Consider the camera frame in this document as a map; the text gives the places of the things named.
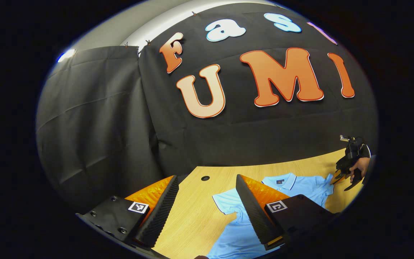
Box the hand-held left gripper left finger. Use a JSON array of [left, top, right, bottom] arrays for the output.
[[75, 175, 180, 249]]

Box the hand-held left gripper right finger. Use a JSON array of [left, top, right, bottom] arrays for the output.
[[236, 174, 340, 251]]

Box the light blue T-shirt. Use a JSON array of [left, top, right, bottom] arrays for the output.
[[207, 173, 335, 259]]

